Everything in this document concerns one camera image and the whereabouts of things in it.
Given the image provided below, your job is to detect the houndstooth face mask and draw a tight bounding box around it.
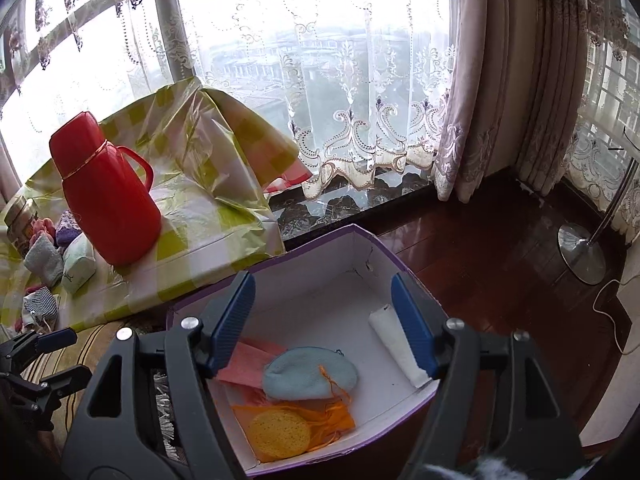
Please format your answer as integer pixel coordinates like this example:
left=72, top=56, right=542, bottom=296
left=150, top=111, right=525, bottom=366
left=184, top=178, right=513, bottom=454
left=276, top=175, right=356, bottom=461
left=22, top=286, right=61, bottom=333

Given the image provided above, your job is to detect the green tissue pack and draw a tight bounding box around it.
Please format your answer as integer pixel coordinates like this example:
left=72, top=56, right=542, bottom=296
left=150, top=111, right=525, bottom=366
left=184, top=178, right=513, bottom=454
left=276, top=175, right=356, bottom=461
left=61, top=234, right=98, bottom=295

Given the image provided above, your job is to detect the metal tin jar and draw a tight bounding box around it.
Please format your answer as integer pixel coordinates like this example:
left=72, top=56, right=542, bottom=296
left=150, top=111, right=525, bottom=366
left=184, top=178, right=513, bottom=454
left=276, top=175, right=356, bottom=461
left=5, top=195, right=41, bottom=251

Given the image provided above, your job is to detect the yellow checkered plastic tablecloth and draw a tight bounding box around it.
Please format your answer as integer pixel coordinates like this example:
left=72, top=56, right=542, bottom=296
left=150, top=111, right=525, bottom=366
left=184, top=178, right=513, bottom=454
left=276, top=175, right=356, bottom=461
left=0, top=77, right=301, bottom=333

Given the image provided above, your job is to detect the light blue knitted pouch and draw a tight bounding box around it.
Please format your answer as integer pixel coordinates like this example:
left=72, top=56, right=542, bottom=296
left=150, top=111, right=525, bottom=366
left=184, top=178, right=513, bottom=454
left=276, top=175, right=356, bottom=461
left=262, top=347, right=346, bottom=402

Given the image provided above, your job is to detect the white cable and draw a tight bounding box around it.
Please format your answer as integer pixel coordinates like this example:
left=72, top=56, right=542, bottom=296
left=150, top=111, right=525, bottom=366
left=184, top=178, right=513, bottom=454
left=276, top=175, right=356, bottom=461
left=592, top=275, right=640, bottom=356

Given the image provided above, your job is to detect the pink drape curtain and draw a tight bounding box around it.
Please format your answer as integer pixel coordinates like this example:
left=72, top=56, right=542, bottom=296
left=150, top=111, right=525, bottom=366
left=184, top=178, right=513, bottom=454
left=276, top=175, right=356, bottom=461
left=432, top=0, right=588, bottom=204

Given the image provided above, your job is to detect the white lace sheer curtain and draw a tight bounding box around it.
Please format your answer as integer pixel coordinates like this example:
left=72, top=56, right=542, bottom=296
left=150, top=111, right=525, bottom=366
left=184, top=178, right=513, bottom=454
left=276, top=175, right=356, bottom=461
left=562, top=0, right=640, bottom=236
left=0, top=0, right=461, bottom=201

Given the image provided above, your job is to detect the grey drawstring pouch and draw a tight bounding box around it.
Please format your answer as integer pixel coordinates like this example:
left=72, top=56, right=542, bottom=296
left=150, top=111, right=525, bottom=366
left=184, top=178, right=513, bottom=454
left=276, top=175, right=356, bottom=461
left=23, top=234, right=66, bottom=288

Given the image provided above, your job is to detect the striped cushion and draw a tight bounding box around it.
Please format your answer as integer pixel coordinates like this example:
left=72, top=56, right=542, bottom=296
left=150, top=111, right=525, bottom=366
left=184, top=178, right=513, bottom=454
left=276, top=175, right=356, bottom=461
left=20, top=317, right=171, bottom=480

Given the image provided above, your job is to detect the pink cloth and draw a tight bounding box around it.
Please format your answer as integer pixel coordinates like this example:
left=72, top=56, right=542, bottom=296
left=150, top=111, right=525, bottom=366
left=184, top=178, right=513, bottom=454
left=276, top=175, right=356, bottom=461
left=216, top=338, right=288, bottom=390

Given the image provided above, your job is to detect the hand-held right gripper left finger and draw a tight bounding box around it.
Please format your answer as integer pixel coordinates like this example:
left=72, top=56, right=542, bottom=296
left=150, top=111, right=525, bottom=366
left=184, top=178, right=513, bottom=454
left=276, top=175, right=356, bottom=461
left=62, top=271, right=256, bottom=480

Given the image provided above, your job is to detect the red plastic object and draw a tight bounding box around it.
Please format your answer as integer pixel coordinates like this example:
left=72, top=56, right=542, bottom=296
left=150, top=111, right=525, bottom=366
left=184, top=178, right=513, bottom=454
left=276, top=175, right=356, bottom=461
left=262, top=162, right=313, bottom=195

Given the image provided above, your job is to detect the pink scrunchie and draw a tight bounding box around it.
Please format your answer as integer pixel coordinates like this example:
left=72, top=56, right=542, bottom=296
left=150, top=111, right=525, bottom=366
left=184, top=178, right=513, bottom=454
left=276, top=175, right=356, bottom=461
left=30, top=217, right=58, bottom=241

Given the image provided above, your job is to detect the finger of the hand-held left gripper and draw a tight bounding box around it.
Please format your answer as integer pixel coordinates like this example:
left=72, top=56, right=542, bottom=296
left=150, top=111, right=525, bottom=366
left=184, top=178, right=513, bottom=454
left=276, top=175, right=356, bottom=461
left=0, top=328, right=79, bottom=373
left=0, top=365, right=93, bottom=432

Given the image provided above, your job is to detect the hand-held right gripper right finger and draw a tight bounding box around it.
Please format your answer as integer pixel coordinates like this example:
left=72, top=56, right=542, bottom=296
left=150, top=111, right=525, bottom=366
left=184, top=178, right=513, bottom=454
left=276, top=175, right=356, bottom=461
left=391, top=274, right=586, bottom=480

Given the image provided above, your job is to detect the red thermos jug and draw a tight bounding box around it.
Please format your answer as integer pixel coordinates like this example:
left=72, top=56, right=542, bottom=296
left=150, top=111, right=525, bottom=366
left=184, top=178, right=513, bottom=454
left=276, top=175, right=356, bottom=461
left=48, top=111, right=163, bottom=267

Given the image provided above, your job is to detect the orange mesh cloth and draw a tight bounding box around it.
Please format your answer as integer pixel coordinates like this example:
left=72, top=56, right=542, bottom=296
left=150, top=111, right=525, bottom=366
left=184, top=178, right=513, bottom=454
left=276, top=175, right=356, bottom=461
left=232, top=365, right=357, bottom=453

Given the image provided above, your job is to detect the white rolled cloth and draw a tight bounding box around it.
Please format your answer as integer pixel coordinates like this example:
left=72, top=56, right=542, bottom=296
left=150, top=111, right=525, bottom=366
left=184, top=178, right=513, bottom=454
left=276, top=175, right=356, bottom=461
left=369, top=304, right=433, bottom=388

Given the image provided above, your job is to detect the yellow round sponge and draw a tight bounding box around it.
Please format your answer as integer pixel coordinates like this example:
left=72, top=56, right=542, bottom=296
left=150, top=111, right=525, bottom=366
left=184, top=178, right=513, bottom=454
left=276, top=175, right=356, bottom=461
left=247, top=407, right=312, bottom=462

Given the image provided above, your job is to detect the dark marble window sill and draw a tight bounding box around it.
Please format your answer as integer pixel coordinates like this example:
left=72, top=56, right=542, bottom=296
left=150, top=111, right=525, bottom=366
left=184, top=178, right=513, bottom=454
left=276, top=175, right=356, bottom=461
left=267, top=167, right=441, bottom=241

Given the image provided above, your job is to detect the purple white cardboard box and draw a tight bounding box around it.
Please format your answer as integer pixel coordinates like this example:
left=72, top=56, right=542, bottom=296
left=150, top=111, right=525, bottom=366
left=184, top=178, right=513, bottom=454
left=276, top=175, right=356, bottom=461
left=165, top=224, right=451, bottom=477

